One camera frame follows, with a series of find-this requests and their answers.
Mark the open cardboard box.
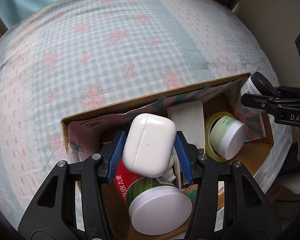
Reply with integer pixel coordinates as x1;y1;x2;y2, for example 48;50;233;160
61;74;274;186

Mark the white bottle green label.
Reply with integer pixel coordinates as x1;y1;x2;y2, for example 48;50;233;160
156;156;176;186

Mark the checkered floral bed sheet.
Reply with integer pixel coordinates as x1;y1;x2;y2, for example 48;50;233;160
0;0;279;228

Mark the pale green jar white lid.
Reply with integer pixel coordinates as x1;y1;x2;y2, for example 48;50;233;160
210;115;247;160

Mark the small jar black cap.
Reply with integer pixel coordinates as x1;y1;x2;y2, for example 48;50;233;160
239;71;279;114

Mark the white remote control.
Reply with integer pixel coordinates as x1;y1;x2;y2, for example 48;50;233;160
166;100;207;190

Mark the green striped jar white lid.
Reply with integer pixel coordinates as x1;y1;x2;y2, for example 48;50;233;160
126;177;192;236

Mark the red Marubi carton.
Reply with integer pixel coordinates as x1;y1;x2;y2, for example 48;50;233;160
113;161;142;205

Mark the white earbuds case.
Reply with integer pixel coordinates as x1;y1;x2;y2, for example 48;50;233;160
122;113;177;178

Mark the yellow tape roll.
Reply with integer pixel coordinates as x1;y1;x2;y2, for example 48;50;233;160
205;112;242;162

